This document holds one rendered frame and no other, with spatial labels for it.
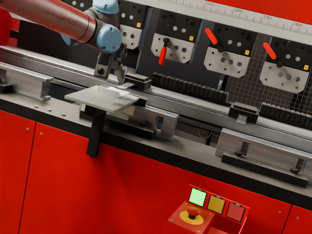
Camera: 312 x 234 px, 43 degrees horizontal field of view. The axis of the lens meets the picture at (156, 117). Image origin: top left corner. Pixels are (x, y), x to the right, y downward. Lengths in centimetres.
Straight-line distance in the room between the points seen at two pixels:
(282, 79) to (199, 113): 47
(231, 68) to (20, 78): 86
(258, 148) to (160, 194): 39
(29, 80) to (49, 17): 72
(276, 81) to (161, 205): 60
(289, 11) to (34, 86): 101
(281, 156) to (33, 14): 96
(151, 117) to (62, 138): 34
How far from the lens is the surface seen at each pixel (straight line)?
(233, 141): 148
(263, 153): 149
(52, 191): 164
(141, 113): 152
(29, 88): 171
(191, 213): 119
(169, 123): 150
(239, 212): 126
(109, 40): 108
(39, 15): 100
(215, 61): 142
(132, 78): 175
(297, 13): 142
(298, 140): 175
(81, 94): 139
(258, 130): 174
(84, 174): 154
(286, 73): 142
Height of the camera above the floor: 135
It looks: 15 degrees down
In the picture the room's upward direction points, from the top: 14 degrees clockwise
